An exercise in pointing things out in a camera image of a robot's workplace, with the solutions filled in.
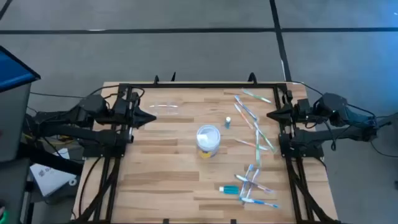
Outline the grey cabinet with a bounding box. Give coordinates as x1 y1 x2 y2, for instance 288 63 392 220
0 82 32 162

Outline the black stand beam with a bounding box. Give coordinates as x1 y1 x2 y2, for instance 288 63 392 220
18 142 84 175

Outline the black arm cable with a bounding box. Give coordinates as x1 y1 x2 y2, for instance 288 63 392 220
83 83 146 103
306 118 338 152

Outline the monitor with blue screen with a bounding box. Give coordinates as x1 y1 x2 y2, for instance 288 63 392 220
0 45 41 93

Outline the thin black floor cable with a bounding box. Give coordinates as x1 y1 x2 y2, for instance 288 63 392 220
369 141 398 158
30 91 94 100

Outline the dark grey box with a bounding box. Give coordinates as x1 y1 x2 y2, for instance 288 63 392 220
0 158 32 224

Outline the black cable over frame corner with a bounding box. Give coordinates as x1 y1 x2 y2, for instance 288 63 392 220
290 81 324 96

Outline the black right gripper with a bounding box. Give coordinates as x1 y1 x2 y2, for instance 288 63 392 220
266 98 312 126

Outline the clear plastic toothbrush package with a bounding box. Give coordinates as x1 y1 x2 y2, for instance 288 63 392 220
149 101 180 116

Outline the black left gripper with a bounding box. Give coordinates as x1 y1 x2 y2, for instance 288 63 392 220
111 91 157 129

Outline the grey stand leg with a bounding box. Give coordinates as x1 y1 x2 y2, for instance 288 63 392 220
371 112 398 130

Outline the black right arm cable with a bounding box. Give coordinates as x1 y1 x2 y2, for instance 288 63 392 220
306 118 338 152

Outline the black cable beside table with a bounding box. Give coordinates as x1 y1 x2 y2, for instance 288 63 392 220
78 155 103 218

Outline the blue toothbrush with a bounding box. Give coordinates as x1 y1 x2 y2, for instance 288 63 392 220
234 95 259 121
239 164 254 200
240 197 280 209

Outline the yellow cable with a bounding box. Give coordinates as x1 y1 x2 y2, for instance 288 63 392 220
23 133 78 146

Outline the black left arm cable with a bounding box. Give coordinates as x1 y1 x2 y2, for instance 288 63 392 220
83 83 146 103

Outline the white printed booklet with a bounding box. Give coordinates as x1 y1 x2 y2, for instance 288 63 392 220
29 147 78 197

